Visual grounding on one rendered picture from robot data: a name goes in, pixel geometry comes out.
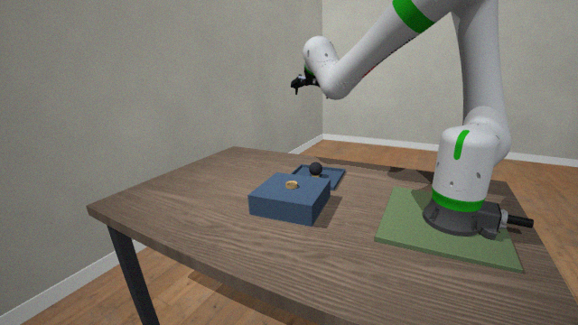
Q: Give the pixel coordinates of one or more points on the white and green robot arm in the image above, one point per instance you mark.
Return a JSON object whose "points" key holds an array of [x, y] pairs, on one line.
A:
{"points": [[467, 154]]}

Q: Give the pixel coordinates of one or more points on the dark grey ball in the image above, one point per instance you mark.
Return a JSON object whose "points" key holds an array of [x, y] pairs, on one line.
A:
{"points": [[315, 168]]}

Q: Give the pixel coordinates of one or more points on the blue box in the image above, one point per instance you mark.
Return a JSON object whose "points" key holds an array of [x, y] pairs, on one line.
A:
{"points": [[290, 198]]}

